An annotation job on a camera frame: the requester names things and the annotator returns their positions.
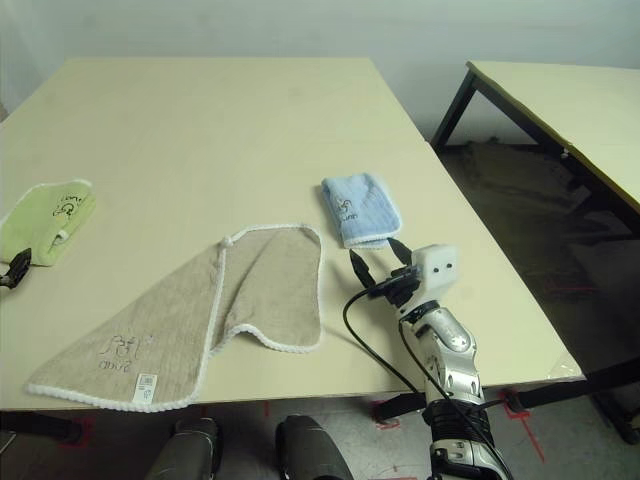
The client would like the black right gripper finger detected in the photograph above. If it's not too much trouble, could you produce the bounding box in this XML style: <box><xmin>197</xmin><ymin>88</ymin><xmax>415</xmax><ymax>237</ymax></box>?
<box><xmin>349</xmin><ymin>249</ymin><xmax>376</xmax><ymax>291</ymax></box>
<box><xmin>388</xmin><ymin>238</ymin><xmax>417</xmax><ymax>269</ymax></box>

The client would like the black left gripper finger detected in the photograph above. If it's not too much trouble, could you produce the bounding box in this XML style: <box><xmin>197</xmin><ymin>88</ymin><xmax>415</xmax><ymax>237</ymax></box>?
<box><xmin>7</xmin><ymin>247</ymin><xmax>34</xmax><ymax>282</ymax></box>

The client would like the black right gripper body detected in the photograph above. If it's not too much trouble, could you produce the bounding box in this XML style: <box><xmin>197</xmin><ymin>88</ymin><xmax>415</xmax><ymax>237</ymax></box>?
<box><xmin>368</xmin><ymin>266</ymin><xmax>421</xmax><ymax>309</ymax></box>

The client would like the beige towel white trim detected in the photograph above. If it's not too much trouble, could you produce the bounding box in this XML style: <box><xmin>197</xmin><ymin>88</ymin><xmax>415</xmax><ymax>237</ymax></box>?
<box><xmin>24</xmin><ymin>222</ymin><xmax>326</xmax><ymax>414</ymax></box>

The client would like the green folded towel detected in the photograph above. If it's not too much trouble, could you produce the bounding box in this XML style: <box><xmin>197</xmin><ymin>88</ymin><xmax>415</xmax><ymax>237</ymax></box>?
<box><xmin>0</xmin><ymin>178</ymin><xmax>98</xmax><ymax>269</ymax></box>

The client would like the blue folded towel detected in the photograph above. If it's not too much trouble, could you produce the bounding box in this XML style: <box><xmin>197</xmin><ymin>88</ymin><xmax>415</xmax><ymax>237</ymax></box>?
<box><xmin>319</xmin><ymin>171</ymin><xmax>404</xmax><ymax>251</ymax></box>

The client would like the black table foot bar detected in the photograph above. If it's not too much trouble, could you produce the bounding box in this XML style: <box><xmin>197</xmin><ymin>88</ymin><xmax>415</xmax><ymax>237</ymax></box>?
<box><xmin>374</xmin><ymin>355</ymin><xmax>640</xmax><ymax>426</ymax></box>
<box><xmin>0</xmin><ymin>412</ymin><xmax>84</xmax><ymax>446</ymax></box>

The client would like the grey robot left leg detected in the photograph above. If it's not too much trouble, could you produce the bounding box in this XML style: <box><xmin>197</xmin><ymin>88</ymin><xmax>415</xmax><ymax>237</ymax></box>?
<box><xmin>147</xmin><ymin>417</ymin><xmax>224</xmax><ymax>480</ymax></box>

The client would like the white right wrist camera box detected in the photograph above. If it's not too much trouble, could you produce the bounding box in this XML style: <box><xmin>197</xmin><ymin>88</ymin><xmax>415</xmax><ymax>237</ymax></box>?
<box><xmin>412</xmin><ymin>243</ymin><xmax>460</xmax><ymax>307</ymax></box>

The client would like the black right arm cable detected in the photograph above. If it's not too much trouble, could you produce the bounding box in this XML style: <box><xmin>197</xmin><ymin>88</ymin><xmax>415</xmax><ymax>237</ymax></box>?
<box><xmin>342</xmin><ymin>285</ymin><xmax>514</xmax><ymax>480</ymax></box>

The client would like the beige side table black frame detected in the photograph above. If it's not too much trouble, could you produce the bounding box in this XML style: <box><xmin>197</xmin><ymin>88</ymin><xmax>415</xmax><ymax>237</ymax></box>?
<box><xmin>430</xmin><ymin>60</ymin><xmax>640</xmax><ymax>446</ymax></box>

